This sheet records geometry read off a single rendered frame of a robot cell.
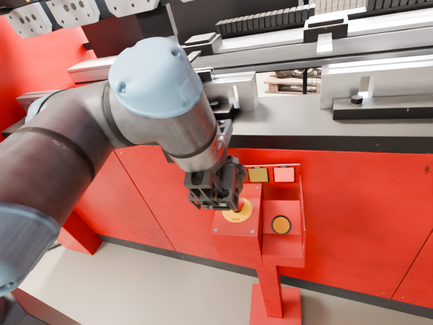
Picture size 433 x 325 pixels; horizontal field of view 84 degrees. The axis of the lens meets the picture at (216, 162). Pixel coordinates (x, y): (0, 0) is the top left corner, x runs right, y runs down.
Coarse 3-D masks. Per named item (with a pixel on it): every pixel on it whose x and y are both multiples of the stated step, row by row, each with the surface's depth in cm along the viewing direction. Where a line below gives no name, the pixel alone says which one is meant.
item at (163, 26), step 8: (160, 8) 62; (168, 8) 62; (136, 16) 66; (144, 16) 65; (152, 16) 64; (160, 16) 64; (168, 16) 63; (144, 24) 66; (152, 24) 66; (160, 24) 65; (168, 24) 64; (144, 32) 68; (152, 32) 67; (160, 32) 66; (168, 32) 66; (176, 32) 66; (176, 40) 67
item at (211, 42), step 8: (192, 40) 87; (200, 40) 84; (208, 40) 83; (216, 40) 87; (184, 48) 87; (192, 48) 86; (200, 48) 85; (208, 48) 84; (216, 48) 87; (192, 56) 82
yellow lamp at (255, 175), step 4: (264, 168) 58; (252, 172) 59; (256, 172) 59; (260, 172) 59; (264, 172) 59; (252, 176) 60; (256, 176) 60; (260, 176) 60; (264, 176) 59; (252, 180) 61; (256, 180) 61; (260, 180) 61; (264, 180) 60
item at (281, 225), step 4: (276, 220) 58; (280, 220) 58; (284, 220) 58; (276, 224) 58; (280, 224) 58; (284, 224) 57; (288, 224) 57; (276, 228) 58; (280, 228) 57; (284, 228) 57; (288, 228) 57; (280, 232) 57; (284, 232) 57
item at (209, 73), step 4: (200, 68) 72; (204, 68) 71; (208, 68) 71; (212, 68) 70; (200, 72) 70; (204, 72) 70; (208, 72) 69; (212, 72) 70; (200, 76) 71; (204, 76) 70; (208, 76) 70; (212, 76) 71; (204, 80) 71; (208, 80) 71; (212, 80) 71
